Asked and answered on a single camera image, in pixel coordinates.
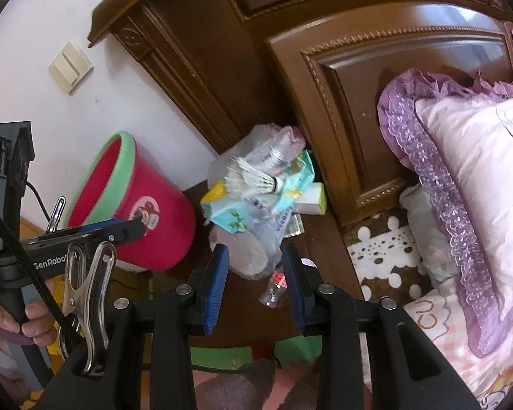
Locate green foam floor mat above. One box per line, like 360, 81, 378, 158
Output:
143, 335, 322, 373

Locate small clear plastic bottle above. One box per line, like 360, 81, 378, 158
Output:
259, 270, 290, 308

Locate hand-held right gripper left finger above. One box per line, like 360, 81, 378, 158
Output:
47, 243, 231, 410

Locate brown and white patterned blanket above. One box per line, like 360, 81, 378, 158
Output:
346, 214, 433, 305

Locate metal spring clip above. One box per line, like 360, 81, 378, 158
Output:
47, 196, 67, 234
59, 241, 117, 377

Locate teal wet wipes pack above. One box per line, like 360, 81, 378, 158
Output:
201, 149, 315, 234

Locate pink printed bed sheet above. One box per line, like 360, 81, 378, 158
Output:
363, 277, 513, 410

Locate red bin with green rim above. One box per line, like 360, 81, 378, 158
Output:
62, 132, 196, 272

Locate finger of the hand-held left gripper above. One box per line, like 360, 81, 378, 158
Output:
107, 220, 148, 245
80, 218, 127, 235

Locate brown wooden headboard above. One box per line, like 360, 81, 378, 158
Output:
88, 0, 513, 229

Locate white and green carton box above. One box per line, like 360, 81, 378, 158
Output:
296, 182, 328, 216

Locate beige wall switch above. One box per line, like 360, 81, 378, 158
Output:
48, 42, 94, 95

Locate thick black braided cable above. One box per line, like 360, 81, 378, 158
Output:
0, 199, 85, 343

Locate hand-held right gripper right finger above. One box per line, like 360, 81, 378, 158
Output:
281, 243, 482, 410

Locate white feather shuttlecock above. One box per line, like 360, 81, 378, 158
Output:
224, 156, 285, 195

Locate silver foil sachet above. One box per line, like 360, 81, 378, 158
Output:
282, 214, 304, 239

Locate pink fluffy rug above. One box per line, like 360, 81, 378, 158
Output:
192, 358, 326, 410

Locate person's left hand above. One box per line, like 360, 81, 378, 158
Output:
0, 298, 60, 346

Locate purple and white cloth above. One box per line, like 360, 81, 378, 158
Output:
376, 68, 513, 359

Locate clear plastic bag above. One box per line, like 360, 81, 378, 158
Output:
209, 224, 283, 282

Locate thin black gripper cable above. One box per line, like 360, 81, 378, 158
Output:
26, 180, 54, 223

